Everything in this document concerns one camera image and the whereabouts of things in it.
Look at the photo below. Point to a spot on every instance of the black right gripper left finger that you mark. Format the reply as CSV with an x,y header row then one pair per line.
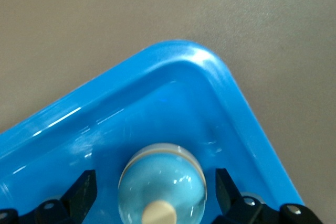
x,y
76,200

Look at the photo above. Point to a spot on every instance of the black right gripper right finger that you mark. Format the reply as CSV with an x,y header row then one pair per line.
x,y
236,208

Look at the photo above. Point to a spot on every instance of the blue dome call bell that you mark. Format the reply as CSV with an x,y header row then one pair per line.
x,y
160,179

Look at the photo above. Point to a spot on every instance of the blue plastic tray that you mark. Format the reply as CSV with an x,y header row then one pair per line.
x,y
170,103

